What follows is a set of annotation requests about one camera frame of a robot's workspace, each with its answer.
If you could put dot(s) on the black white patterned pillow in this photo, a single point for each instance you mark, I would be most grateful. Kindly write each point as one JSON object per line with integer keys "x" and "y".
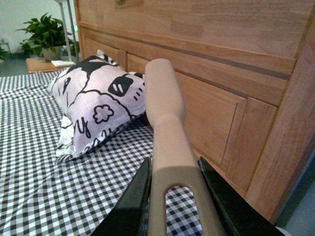
{"x": 98, "y": 100}

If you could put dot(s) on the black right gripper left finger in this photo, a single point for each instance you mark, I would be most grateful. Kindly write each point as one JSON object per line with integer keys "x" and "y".
{"x": 130, "y": 215}

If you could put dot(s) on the white book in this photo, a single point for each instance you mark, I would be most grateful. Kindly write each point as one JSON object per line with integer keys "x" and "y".
{"x": 61, "y": 63}

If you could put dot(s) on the black white checkered bedsheet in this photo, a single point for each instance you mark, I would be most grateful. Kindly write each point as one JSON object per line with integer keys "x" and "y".
{"x": 41, "y": 198}

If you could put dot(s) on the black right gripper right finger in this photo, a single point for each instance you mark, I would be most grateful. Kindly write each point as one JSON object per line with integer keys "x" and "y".
{"x": 237, "y": 216}

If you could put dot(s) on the far wooden nightstand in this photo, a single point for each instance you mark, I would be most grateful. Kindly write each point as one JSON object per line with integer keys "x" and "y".
{"x": 41, "y": 65}

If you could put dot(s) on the wooden bed headboard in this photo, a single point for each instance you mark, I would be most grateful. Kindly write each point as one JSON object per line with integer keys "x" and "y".
{"x": 247, "y": 73}

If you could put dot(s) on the large potted green plant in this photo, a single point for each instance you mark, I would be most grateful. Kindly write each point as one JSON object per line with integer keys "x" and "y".
{"x": 47, "y": 37}

